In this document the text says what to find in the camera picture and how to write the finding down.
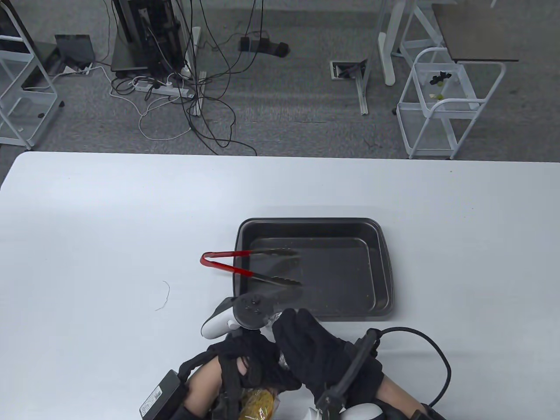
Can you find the person's left hand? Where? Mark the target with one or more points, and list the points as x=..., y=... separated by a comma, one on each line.
x=258, y=358

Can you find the person's right hand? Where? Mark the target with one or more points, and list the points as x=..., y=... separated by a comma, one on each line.
x=306, y=345

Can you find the clear plastic bakery bag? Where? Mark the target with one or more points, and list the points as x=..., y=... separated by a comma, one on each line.
x=273, y=321

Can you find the yellow lacy cookie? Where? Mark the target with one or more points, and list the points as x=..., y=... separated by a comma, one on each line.
x=258, y=404

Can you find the person's right forearm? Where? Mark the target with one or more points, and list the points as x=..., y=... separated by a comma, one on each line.
x=400, y=396

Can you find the person's left forearm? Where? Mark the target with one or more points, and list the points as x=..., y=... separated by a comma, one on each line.
x=203, y=385

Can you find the black metal baking tray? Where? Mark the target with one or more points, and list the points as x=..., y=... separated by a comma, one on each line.
x=341, y=271

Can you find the black wrist sensor box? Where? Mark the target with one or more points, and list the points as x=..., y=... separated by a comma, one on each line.
x=428, y=413
x=162, y=393

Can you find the thin loose thread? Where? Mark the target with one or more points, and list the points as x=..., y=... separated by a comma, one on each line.
x=169, y=292

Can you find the floor outlet box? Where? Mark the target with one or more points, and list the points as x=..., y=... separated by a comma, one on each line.
x=348, y=70

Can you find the small green white object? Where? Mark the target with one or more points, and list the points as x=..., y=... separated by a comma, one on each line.
x=439, y=96

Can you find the white power strip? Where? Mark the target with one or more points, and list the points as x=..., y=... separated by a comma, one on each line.
x=166, y=89

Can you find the small black object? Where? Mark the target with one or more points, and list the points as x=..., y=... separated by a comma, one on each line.
x=439, y=78

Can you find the black power adapter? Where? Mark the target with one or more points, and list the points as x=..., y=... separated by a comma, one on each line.
x=262, y=46

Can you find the black equipment stand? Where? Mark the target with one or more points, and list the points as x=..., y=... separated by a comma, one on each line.
x=144, y=39

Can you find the brown desk board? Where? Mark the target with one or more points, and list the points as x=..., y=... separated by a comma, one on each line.
x=477, y=35

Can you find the white metal rack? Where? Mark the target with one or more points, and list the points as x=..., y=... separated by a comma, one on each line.
x=43, y=70

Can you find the white metal floor rail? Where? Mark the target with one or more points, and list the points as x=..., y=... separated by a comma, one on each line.
x=199, y=70

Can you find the white desk frame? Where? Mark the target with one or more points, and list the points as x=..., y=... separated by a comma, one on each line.
x=387, y=52

